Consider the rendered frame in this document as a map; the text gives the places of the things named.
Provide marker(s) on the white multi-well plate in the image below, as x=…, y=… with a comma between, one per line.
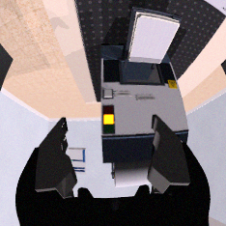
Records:
x=147, y=15

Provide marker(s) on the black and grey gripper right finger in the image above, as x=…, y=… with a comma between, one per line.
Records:
x=175, y=170

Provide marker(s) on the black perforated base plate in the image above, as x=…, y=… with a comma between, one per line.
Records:
x=107, y=21

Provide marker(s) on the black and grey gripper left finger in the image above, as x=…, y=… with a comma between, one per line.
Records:
x=48, y=176

